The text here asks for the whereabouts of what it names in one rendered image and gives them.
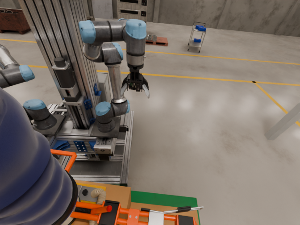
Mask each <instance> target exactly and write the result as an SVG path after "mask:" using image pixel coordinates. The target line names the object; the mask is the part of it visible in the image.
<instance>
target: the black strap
mask: <svg viewBox="0 0 300 225"><path fill-rule="evenodd" d="M65 171H66V173H67V174H68V175H69V177H70V179H71V181H72V187H73V189H72V199H71V201H70V203H69V205H68V207H67V209H66V211H65V212H64V214H63V215H62V216H61V217H60V218H59V219H58V220H57V221H56V222H54V223H53V224H51V225H60V224H61V223H62V222H63V221H64V220H65V219H66V218H67V217H68V215H69V214H70V212H71V211H72V209H73V207H74V205H75V203H76V200H77V195H78V187H77V184H76V182H75V180H74V179H73V177H72V176H71V175H70V174H69V173H68V172H67V170H65Z"/></svg>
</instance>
